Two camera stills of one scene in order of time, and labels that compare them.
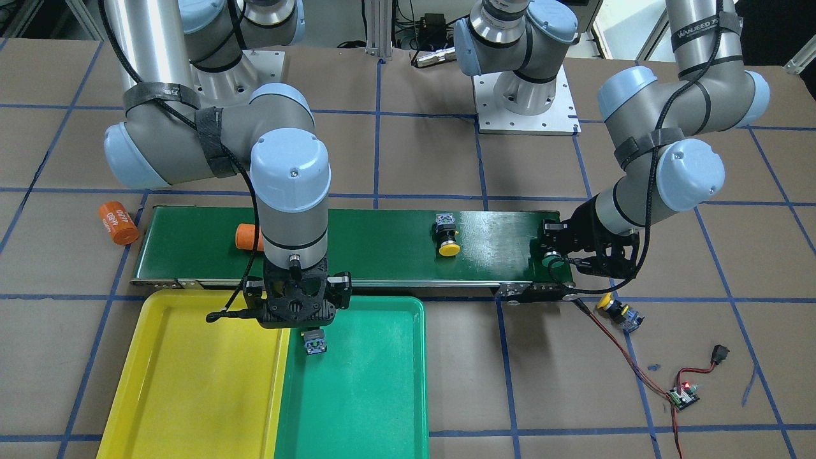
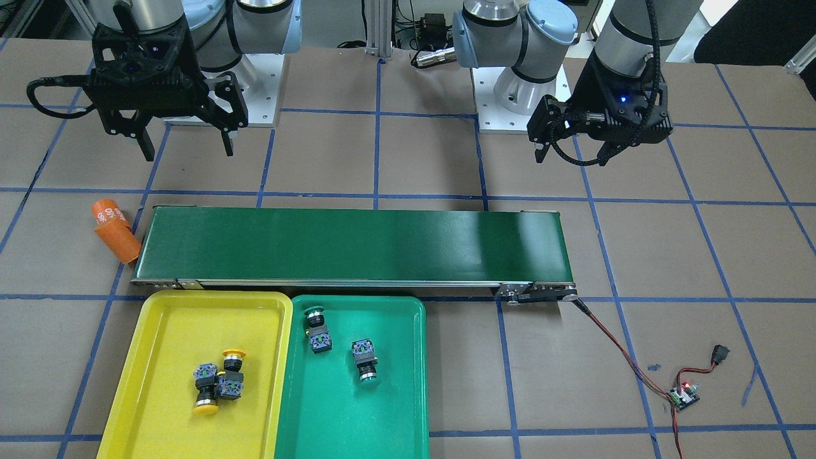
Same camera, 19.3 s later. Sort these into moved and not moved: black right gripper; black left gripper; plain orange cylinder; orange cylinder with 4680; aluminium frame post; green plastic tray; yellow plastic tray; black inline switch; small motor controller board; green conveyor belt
Moved: black right gripper; plain orange cylinder; black left gripper; orange cylinder with 4680
Not moved: yellow plastic tray; aluminium frame post; green plastic tray; black inline switch; small motor controller board; green conveyor belt
